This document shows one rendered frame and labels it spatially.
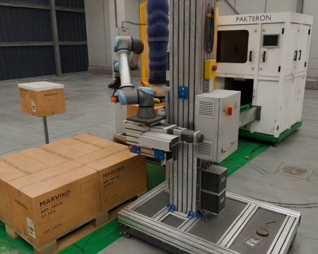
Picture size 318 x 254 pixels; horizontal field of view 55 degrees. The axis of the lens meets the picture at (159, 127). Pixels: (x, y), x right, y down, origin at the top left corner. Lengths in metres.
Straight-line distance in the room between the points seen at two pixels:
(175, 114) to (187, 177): 0.52
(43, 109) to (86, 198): 2.06
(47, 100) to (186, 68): 2.63
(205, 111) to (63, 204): 1.31
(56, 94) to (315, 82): 8.63
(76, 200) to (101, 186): 0.26
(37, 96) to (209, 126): 2.79
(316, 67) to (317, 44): 0.73
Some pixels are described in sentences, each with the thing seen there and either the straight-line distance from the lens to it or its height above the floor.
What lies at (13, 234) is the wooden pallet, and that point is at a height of 0.06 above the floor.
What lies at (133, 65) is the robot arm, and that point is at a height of 1.40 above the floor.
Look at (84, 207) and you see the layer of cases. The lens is 2.68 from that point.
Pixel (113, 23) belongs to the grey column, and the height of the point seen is 1.82.
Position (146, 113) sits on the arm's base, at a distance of 2.26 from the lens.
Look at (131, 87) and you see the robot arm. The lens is 2.25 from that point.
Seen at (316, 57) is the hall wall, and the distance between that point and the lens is 11.23.
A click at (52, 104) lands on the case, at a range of 4.48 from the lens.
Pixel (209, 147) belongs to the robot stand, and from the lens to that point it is 2.19.
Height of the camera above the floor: 1.60
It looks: 16 degrees down
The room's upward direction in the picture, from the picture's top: 1 degrees counter-clockwise
